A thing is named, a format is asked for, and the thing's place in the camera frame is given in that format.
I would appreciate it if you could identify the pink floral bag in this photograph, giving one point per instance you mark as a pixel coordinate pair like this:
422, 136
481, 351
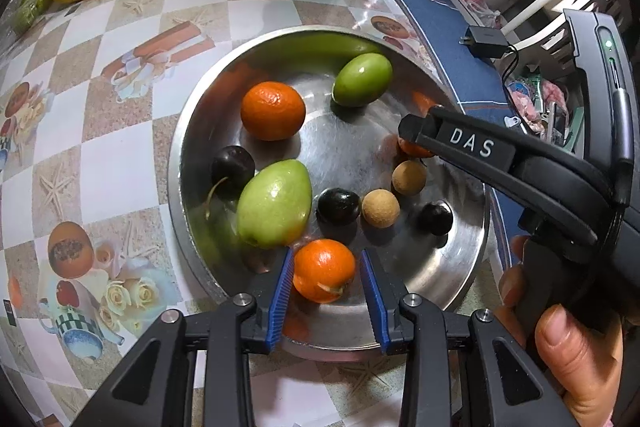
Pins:
525, 102

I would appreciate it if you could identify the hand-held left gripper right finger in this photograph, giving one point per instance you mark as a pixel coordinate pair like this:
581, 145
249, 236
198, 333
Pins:
374, 302

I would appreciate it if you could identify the blue cloth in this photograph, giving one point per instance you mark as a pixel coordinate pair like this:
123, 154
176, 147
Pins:
450, 32

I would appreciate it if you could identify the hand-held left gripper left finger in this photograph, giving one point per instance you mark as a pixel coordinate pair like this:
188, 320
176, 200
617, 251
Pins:
280, 302

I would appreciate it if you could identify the person's right hand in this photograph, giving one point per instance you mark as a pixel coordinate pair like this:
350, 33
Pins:
575, 357

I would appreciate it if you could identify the round metal basin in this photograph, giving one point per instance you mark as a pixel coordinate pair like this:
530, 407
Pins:
350, 147

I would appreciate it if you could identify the large green mango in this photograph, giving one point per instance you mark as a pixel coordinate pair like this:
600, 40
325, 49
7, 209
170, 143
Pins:
274, 204

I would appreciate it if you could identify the dark cherry with stem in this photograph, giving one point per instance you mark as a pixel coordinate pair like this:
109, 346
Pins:
232, 164

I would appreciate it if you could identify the dark plum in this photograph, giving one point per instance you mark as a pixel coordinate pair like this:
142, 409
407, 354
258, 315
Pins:
338, 206
435, 218

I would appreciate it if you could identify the tan longan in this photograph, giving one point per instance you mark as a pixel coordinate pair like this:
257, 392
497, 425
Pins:
409, 177
381, 208

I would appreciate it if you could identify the clear bag of green fruit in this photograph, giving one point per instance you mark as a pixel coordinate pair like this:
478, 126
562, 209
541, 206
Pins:
27, 7

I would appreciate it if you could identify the small green fruit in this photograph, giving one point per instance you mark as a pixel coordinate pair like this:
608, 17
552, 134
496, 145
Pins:
362, 79

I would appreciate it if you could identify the checkered printed tablecloth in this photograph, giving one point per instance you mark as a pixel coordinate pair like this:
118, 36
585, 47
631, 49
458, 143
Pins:
125, 147

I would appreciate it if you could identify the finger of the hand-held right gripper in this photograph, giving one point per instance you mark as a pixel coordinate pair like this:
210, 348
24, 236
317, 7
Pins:
417, 129

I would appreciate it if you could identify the orange tangerine with stem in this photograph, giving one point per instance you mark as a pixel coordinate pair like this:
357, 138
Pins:
324, 269

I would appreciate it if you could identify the black charger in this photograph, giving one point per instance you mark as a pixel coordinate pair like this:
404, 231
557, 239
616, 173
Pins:
487, 41

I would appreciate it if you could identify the pink printed plastic bag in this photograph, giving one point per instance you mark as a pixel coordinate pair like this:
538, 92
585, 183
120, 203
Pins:
477, 2

